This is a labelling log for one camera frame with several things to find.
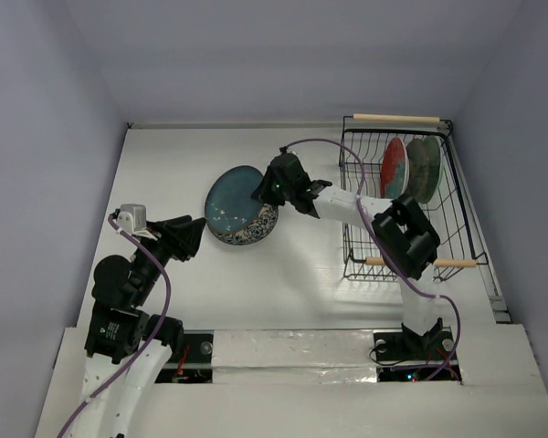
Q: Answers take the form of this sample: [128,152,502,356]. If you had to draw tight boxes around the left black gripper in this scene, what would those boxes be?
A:
[132,213,206,303]

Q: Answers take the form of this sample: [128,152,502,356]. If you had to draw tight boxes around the grey deer snowflake plate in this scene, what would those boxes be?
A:
[406,139,429,203]

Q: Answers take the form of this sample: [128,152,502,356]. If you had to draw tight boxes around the green leaf plate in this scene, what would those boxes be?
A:
[422,136,443,203]

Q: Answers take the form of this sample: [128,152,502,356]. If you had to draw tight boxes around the teal blue plate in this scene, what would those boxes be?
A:
[205,165,263,234]

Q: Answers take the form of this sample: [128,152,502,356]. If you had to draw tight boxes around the white front platform board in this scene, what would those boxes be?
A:
[32,323,545,438]

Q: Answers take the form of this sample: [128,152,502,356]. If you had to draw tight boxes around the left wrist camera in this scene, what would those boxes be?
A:
[114,203,152,238]

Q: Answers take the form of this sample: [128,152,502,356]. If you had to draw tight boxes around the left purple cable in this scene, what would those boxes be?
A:
[49,210,173,438]

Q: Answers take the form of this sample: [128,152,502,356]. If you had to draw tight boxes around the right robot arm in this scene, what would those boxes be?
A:
[252,153,443,360]

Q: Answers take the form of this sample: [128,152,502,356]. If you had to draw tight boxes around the red teal flower plate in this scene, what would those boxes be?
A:
[380,137,409,199]

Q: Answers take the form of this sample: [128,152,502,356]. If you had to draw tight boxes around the black wire dish rack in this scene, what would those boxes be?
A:
[341,116,490,282]

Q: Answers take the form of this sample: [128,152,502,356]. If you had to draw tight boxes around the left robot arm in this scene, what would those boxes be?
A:
[71,204,206,437]

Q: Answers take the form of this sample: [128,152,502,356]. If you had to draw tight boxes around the blue white floral plate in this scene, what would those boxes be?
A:
[205,204,279,246]

